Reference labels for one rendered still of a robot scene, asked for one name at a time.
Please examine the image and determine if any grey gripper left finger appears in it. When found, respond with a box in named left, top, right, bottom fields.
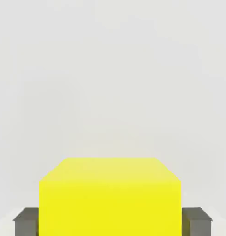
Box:
left=0, top=207, right=40, bottom=236

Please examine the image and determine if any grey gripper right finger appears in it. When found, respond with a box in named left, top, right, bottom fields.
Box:
left=181, top=207, right=226, bottom=236

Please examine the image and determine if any small yellow cube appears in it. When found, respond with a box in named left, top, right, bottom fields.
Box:
left=39, top=157, right=182, bottom=236

